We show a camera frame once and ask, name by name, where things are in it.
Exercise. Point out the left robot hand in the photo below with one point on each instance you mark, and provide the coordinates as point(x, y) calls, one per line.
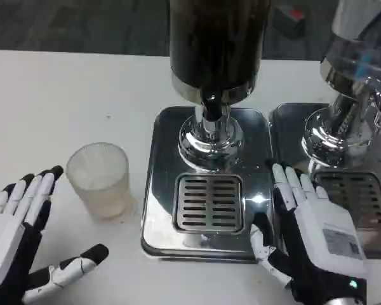
point(9, 232)

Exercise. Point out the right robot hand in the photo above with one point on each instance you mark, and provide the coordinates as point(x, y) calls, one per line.
point(320, 235)

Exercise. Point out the steel drip tray with grid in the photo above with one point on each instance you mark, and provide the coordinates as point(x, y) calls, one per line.
point(206, 203)
point(352, 178)

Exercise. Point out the clear ribbed glass cup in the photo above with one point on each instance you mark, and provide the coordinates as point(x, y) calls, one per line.
point(99, 181)

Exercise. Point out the clear drink dispenser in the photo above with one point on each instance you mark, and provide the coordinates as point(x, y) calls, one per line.
point(346, 95)

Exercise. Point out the black dispenser tap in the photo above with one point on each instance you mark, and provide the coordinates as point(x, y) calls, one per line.
point(213, 108)

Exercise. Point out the dark drink dispenser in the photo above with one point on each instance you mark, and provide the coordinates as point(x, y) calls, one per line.
point(216, 73)

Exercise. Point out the black box with red label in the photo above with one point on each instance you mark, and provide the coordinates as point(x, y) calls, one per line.
point(289, 19)

